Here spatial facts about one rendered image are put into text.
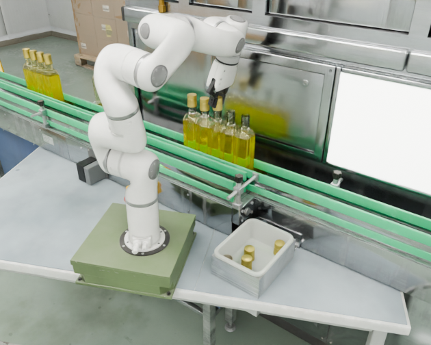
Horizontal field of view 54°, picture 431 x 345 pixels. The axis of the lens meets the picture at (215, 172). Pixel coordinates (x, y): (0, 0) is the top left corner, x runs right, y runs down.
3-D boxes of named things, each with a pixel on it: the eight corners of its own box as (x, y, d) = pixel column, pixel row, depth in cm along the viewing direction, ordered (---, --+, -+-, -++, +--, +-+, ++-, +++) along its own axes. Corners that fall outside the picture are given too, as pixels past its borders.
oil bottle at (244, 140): (253, 180, 154) (256, 126, 143) (245, 187, 150) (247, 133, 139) (240, 175, 157) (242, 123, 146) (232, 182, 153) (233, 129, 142)
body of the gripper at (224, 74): (228, 47, 139) (220, 77, 146) (209, 54, 132) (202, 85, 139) (245, 57, 136) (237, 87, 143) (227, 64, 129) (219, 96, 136)
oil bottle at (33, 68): (53, 105, 216) (41, 50, 201) (43, 108, 212) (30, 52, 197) (46, 103, 218) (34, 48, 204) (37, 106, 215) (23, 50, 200)
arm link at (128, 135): (126, 124, 100) (72, 111, 106) (146, 192, 117) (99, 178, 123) (146, 102, 106) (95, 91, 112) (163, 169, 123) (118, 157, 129)
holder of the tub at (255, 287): (300, 248, 141) (303, 230, 137) (257, 299, 123) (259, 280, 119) (257, 229, 150) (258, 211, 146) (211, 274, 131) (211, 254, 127)
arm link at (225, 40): (164, 40, 114) (211, 41, 130) (198, 61, 109) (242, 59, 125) (172, 9, 110) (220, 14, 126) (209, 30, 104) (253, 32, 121)
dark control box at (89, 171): (106, 178, 179) (103, 161, 175) (91, 186, 174) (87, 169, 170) (93, 172, 184) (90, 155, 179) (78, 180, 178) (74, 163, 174)
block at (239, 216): (255, 213, 148) (256, 196, 144) (240, 226, 141) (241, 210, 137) (246, 209, 149) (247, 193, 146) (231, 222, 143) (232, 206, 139)
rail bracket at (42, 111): (51, 128, 193) (45, 100, 186) (37, 133, 188) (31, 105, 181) (46, 126, 195) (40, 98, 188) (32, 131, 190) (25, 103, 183)
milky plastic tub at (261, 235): (294, 256, 138) (297, 235, 133) (258, 298, 122) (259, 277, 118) (249, 235, 146) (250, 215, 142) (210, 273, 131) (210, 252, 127)
